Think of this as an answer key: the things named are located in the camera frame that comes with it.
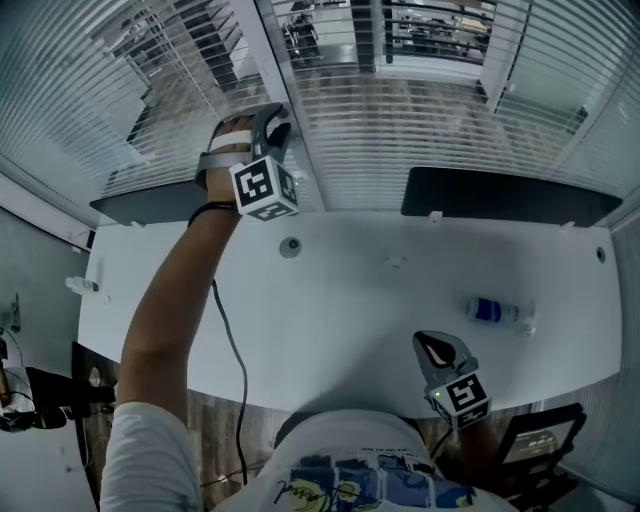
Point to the grey door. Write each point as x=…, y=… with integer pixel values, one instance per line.
x=40, y=260

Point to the black tablet screen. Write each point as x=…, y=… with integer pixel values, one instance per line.
x=535, y=442

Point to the black wristband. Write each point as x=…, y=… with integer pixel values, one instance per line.
x=215, y=206

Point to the white window frame post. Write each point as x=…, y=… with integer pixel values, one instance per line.
x=265, y=60

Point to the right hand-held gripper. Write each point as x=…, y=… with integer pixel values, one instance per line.
x=460, y=400

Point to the person's left forearm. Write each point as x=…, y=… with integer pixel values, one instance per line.
x=170, y=310

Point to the black desk divider panel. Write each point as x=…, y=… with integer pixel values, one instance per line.
x=150, y=202
x=510, y=197

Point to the person's right forearm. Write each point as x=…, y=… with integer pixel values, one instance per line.
x=475, y=455

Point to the blue label pump bottle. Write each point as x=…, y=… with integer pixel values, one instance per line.
x=487, y=310

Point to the person's left hand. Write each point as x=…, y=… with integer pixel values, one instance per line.
x=221, y=194

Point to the black plastic-wrapped office chair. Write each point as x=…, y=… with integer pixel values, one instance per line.
x=505, y=480

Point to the small clear bottle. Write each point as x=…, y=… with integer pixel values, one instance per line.
x=80, y=285

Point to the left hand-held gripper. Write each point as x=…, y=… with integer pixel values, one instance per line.
x=262, y=187

